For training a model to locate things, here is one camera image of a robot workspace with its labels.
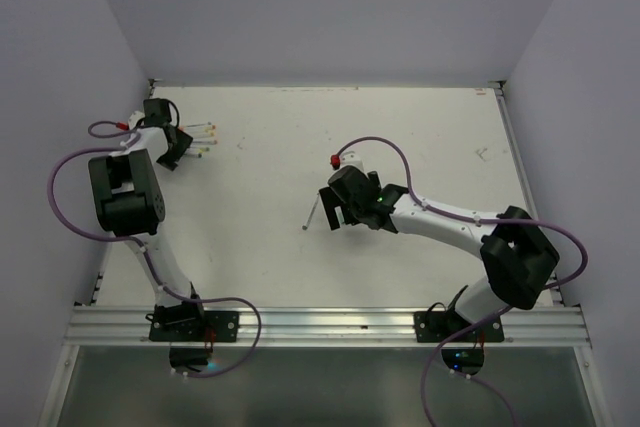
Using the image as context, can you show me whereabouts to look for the light green marker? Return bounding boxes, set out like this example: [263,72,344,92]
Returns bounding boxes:
[301,195,320,231]

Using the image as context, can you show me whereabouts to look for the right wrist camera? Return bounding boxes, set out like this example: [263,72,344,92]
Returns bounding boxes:
[330,151,364,171]

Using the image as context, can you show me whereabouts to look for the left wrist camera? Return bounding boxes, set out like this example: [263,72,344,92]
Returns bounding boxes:
[116,110,145,131]

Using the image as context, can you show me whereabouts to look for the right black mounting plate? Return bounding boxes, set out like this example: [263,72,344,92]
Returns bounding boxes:
[413,310,505,343]

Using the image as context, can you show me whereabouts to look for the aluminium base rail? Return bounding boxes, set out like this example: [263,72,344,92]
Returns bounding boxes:
[63,306,590,348]

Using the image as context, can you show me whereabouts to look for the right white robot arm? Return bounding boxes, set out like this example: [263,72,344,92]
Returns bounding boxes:
[319,166,559,341]

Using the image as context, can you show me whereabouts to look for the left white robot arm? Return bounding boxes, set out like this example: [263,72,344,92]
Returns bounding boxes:
[88,98,208,342]

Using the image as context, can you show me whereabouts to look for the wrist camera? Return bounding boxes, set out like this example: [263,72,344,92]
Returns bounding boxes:
[330,151,364,171]
[116,110,145,131]

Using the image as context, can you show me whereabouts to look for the black mounting plate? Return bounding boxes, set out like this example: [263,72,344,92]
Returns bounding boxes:
[145,304,239,343]
[413,310,505,343]

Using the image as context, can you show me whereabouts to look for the orange capped marker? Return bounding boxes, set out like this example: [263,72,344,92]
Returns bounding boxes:
[188,130,215,139]

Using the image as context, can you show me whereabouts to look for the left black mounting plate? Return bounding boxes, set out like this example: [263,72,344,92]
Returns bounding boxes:
[145,304,239,343]

